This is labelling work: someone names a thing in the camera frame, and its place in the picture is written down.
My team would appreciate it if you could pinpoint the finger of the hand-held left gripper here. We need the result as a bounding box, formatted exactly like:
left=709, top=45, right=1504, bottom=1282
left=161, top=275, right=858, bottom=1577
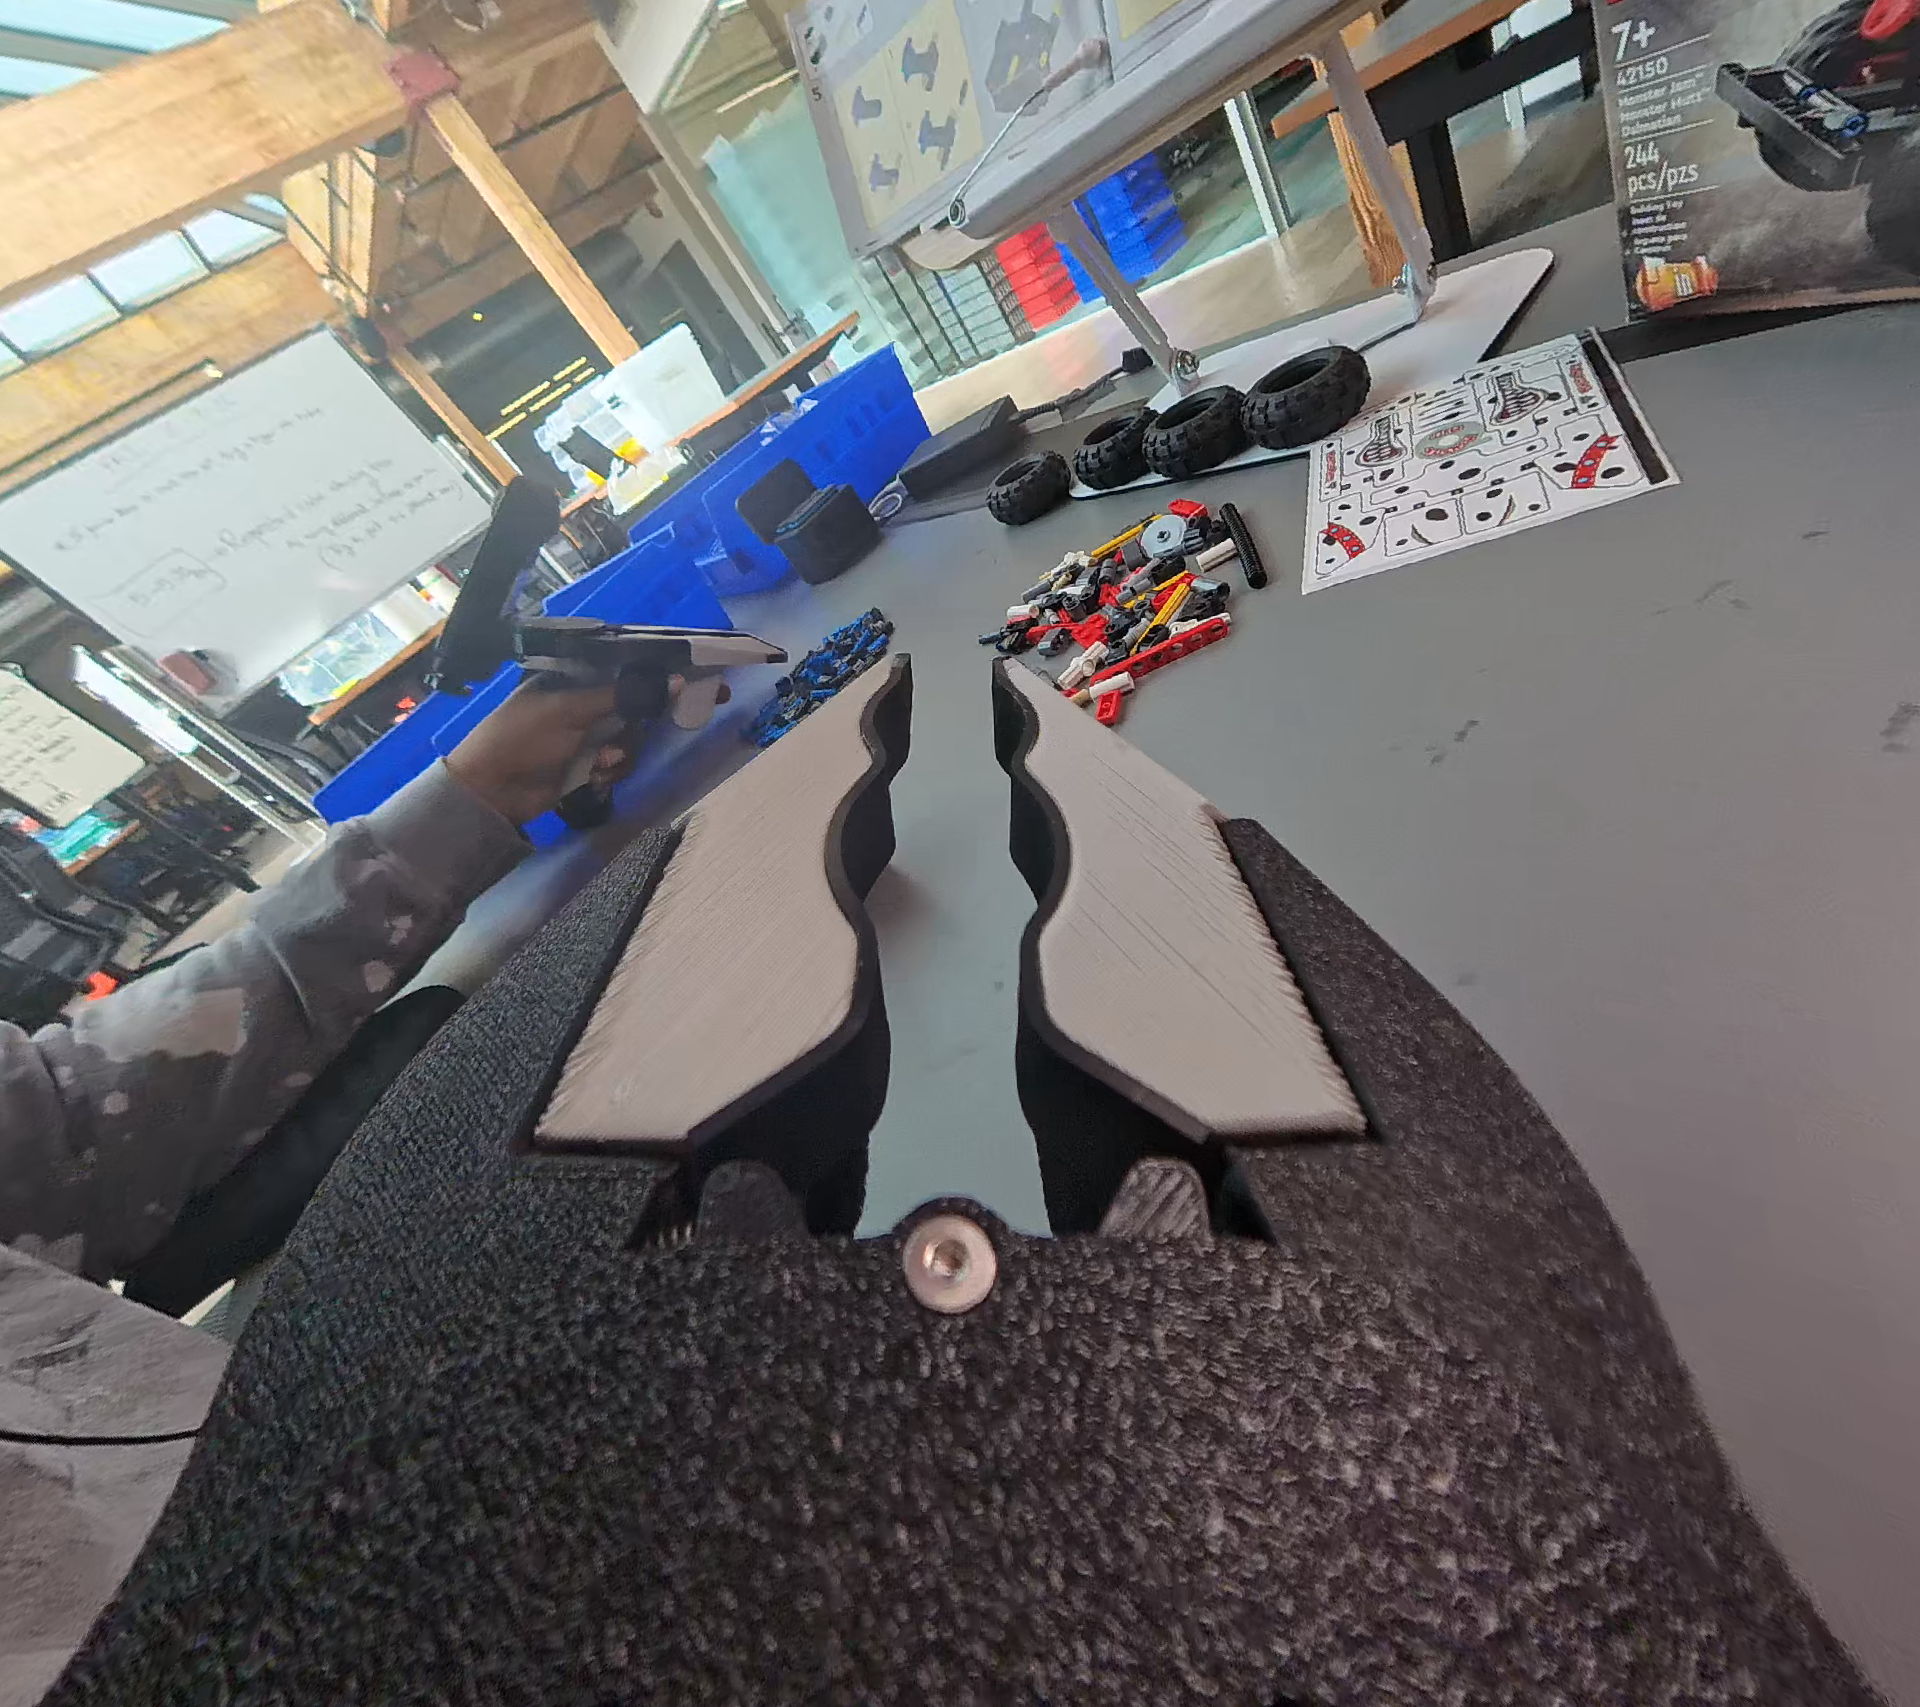
left=597, top=621, right=790, bottom=677

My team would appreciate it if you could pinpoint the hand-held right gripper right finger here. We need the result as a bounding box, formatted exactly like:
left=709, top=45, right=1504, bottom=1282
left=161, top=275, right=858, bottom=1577
left=993, top=654, right=1373, bottom=1147

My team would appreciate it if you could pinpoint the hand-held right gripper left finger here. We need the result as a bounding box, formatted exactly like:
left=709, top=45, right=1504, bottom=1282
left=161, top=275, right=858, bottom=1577
left=533, top=654, right=917, bottom=1152

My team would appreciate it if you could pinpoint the person's left forearm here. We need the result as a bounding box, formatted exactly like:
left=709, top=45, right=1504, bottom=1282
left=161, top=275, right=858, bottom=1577
left=0, top=762, right=534, bottom=1244

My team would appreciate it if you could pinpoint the person's left hand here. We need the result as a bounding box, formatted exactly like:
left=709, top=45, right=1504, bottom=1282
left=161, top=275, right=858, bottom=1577
left=441, top=684, right=640, bottom=839

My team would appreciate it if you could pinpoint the pile of blue black pins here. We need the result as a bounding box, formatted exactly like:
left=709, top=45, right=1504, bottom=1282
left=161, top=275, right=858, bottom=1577
left=746, top=606, right=893, bottom=749

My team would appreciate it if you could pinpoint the blue storage bin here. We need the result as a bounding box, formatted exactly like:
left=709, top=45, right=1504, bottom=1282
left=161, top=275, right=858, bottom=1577
left=630, top=344, right=932, bottom=567
left=316, top=537, right=738, bottom=823

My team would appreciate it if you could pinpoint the black battery charger case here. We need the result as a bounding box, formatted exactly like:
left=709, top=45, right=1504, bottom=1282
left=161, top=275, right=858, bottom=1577
left=736, top=458, right=884, bottom=587

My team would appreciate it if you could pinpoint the black power adapter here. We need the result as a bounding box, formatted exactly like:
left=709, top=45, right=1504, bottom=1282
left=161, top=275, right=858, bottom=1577
left=893, top=397, right=1026, bottom=502

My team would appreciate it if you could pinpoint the large whiteboard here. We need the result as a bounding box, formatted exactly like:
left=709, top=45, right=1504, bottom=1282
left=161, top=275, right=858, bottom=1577
left=0, top=326, right=497, bottom=699

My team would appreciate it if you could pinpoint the pile of mixed toy bricks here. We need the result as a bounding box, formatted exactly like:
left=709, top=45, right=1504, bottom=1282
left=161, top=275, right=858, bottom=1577
left=981, top=499, right=1270, bottom=721

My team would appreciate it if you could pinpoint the small whiteboard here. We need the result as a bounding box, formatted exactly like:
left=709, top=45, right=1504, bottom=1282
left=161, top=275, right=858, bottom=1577
left=0, top=665, right=149, bottom=830

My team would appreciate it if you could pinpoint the black office chair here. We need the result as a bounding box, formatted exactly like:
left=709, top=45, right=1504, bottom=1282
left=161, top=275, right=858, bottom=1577
left=0, top=823, right=144, bottom=1027

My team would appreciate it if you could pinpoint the stack of small storage bins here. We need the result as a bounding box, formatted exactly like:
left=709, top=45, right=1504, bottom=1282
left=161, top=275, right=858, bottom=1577
left=989, top=149, right=1200, bottom=333

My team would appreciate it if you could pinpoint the instruction booklet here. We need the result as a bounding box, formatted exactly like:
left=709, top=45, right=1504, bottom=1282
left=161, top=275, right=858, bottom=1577
left=790, top=0, right=1546, bottom=257

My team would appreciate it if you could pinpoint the white sticker sheet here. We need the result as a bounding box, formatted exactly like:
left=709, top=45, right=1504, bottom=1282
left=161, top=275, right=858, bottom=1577
left=1302, top=330, right=1679, bottom=595

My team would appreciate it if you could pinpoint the white wooden book stand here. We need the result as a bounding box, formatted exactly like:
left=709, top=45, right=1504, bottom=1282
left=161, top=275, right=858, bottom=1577
left=788, top=0, right=1595, bottom=393

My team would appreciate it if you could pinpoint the wooden side table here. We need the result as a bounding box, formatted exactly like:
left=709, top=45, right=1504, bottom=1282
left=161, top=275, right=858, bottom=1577
left=1273, top=0, right=1600, bottom=260

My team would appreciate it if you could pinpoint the toy truck set box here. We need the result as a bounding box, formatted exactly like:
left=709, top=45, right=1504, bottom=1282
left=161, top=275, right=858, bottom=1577
left=1575, top=0, right=1920, bottom=322

